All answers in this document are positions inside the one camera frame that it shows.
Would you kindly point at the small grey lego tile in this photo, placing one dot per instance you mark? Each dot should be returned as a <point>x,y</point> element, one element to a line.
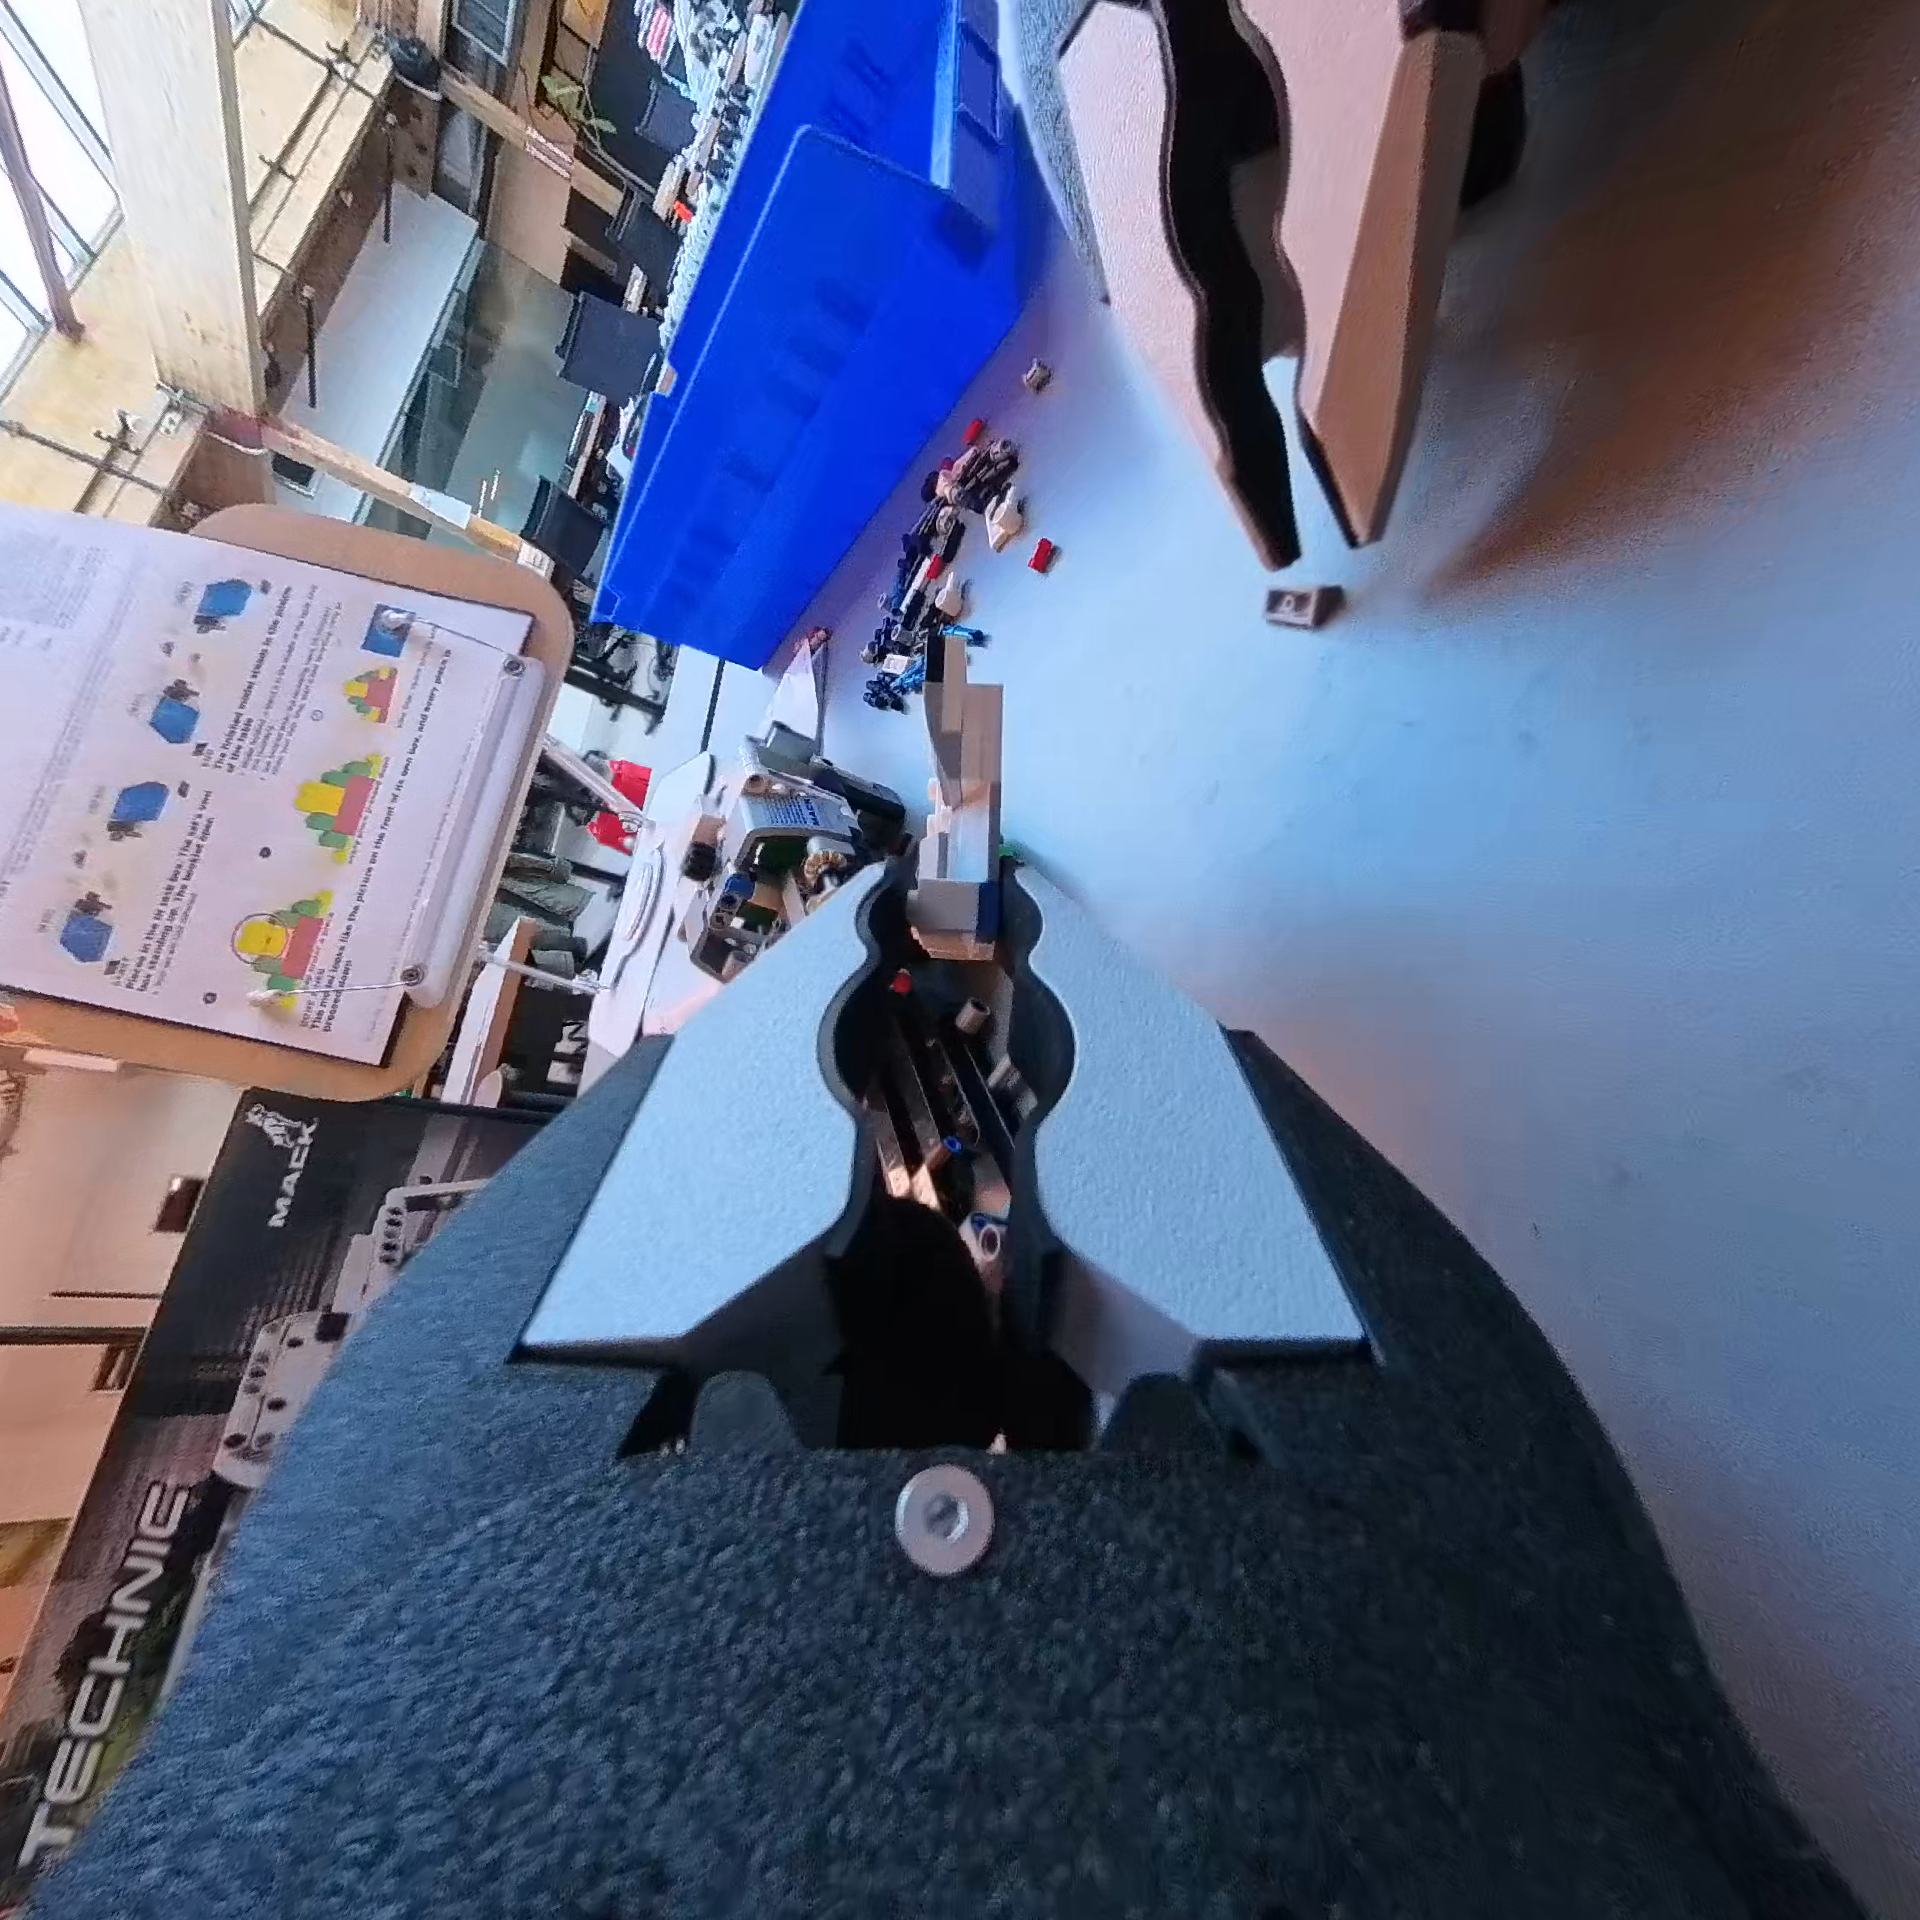
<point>1302,604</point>

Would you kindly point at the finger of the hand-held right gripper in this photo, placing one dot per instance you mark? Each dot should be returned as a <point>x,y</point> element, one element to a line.
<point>1389,255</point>
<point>1142,194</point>

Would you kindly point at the partly built lego truck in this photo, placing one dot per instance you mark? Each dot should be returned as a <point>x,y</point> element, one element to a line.
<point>764,856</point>

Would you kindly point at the printed instruction sheet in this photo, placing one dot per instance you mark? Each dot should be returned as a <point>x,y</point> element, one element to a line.
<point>182,749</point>

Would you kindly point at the white windshield lego assembly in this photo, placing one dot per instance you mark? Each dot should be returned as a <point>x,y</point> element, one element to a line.
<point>961,839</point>

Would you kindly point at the clear sheet holder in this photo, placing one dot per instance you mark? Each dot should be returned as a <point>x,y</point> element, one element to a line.
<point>481,809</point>

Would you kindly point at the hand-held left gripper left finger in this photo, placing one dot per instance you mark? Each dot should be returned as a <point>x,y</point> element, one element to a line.
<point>705,1184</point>

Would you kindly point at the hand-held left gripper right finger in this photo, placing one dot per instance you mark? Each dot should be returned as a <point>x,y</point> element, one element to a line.
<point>1186,1200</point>

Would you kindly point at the black lego set box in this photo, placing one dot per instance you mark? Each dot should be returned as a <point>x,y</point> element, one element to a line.
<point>149,1348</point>

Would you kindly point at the large window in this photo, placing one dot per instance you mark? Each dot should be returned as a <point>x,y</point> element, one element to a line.
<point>45,149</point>

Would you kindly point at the clipboard with instruction sheet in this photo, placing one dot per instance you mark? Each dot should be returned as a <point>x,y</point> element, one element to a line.
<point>558,660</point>

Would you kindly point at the pile of small lego pieces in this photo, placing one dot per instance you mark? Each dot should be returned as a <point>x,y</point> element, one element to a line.
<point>939,556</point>

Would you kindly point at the blue plastic bin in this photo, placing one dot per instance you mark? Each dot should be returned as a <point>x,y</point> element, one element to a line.
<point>811,376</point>

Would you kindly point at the wooden workshop shelving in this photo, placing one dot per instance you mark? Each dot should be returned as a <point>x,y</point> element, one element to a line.
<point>494,149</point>

